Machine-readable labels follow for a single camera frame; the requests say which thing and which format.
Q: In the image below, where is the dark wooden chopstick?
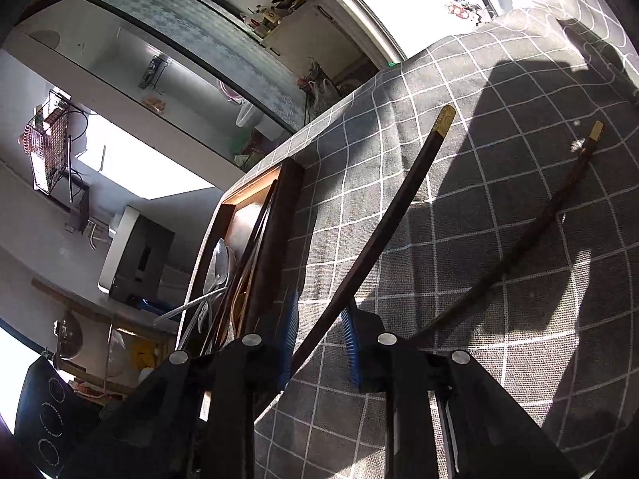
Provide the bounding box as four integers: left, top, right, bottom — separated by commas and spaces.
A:
212, 180, 280, 355

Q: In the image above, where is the white kitchen cabinet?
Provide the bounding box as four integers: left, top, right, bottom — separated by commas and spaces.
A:
260, 0, 380, 75

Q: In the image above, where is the yellow plastic bag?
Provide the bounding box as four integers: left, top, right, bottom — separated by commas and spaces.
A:
130, 339, 161, 370

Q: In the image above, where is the dark chopstick gold tip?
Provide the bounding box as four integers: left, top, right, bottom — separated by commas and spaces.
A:
412, 120, 606, 347
291, 106, 457, 372

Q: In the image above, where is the frosted sliding glass door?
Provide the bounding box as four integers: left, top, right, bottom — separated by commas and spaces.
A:
75, 0, 310, 131

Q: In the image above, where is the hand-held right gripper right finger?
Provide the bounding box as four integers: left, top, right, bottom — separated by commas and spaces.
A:
341, 307, 582, 479

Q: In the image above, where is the trash bin green liner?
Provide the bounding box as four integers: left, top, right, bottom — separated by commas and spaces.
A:
232, 132, 270, 165

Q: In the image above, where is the metal faucet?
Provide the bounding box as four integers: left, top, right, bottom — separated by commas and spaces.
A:
65, 217, 108, 250

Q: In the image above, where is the small black wall shelf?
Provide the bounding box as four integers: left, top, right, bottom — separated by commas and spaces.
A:
140, 55, 168, 89

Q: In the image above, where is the blue plastic crate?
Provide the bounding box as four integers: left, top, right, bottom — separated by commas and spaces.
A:
127, 294, 178, 316

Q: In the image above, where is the wire wall rack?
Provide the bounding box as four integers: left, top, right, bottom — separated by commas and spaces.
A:
20, 89, 73, 193

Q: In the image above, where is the group of condiment bottles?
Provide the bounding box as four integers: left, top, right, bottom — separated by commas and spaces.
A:
244, 2, 280, 36

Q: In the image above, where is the round grey object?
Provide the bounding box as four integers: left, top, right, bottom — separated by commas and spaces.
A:
52, 317, 83, 360

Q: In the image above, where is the smooth metal spoon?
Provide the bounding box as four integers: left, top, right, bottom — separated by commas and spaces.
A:
200, 238, 239, 305

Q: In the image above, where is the pink plastic basin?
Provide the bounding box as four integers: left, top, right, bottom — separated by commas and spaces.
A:
217, 80, 245, 105

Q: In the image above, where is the plastic bag with vegetables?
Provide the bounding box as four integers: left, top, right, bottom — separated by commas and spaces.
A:
300, 60, 340, 111

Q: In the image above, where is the white washbasin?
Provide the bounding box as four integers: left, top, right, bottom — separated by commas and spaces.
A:
97, 206, 141, 293

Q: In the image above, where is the grey checked tablecloth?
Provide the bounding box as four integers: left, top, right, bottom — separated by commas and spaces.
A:
185, 0, 639, 479

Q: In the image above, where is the brown wooden tray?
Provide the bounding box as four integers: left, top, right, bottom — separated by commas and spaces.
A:
175, 156, 306, 360

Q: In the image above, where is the white refrigerator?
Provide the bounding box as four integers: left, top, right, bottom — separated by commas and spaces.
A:
294, 0, 500, 61

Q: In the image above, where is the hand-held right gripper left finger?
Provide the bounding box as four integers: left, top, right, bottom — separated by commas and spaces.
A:
60, 287, 301, 479

